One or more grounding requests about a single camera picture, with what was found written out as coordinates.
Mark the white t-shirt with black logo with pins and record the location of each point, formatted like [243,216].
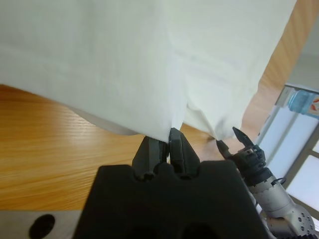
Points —
[124,62]

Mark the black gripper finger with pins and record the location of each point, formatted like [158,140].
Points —
[149,156]

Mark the blue water jug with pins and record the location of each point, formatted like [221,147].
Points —
[301,102]

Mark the grey framed glass partition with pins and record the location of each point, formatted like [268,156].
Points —
[299,161]

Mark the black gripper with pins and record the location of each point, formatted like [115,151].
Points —
[251,166]

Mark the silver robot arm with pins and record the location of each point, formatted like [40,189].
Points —
[274,199]

